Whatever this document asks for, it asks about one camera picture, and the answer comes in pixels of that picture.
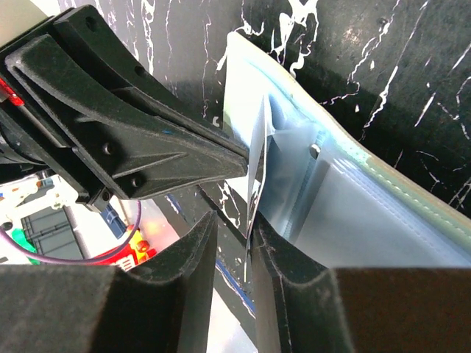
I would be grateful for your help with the red toy fire truck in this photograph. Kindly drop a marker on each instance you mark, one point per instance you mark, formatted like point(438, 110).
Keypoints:
point(136, 252)

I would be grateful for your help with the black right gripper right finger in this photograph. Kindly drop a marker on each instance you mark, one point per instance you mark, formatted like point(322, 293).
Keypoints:
point(302, 306)

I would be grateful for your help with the green card holder wallet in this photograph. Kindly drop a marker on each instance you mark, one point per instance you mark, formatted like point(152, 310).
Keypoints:
point(250, 75)

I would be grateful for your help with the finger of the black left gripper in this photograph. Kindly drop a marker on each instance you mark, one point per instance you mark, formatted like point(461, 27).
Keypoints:
point(97, 50)

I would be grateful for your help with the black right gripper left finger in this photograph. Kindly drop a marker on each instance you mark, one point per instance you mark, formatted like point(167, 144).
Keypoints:
point(162, 305)

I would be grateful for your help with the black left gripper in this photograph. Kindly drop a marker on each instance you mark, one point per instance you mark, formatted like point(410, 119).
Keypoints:
point(56, 118)

